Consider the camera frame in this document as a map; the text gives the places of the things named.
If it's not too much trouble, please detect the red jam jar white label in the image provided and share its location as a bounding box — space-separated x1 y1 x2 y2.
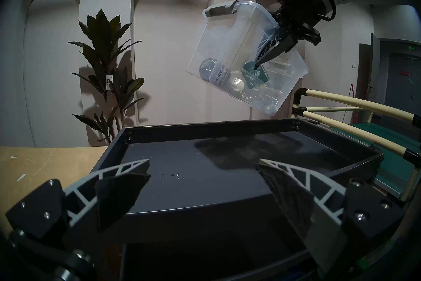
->
209 65 247 94

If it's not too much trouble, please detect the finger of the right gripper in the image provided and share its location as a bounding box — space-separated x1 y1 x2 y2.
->
255 31 298 70
256 28 283 60

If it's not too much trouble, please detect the clear plastic bottle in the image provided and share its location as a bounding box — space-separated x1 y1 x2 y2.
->
250 84 282 109

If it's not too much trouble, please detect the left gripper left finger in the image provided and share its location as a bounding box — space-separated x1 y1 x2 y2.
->
5 159 152 241

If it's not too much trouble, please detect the tall dark green potted plant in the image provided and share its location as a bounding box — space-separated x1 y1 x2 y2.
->
67 9 145 146

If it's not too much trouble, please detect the red hanging cable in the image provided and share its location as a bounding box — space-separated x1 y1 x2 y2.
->
349 84 358 123

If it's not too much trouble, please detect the green cart with cream pipes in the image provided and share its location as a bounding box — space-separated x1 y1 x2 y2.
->
291 88 421 205

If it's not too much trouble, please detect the clear bottle with green label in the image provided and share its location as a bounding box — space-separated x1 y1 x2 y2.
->
242 60 273 90

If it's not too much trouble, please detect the dark door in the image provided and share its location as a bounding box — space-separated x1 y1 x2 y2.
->
359 33 421 126

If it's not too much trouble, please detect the clear plastic storage box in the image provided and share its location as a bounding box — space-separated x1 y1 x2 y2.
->
186 0 309 116

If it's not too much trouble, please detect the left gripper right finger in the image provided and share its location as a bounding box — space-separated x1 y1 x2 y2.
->
255 158 405 277

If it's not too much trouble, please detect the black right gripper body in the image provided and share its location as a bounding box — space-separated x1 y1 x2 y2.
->
275 0 329 53

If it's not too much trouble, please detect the light wooden desk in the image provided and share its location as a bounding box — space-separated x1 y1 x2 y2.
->
0 145 109 238

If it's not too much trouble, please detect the black metal shelf cart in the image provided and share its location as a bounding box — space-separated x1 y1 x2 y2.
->
89 118 385 281

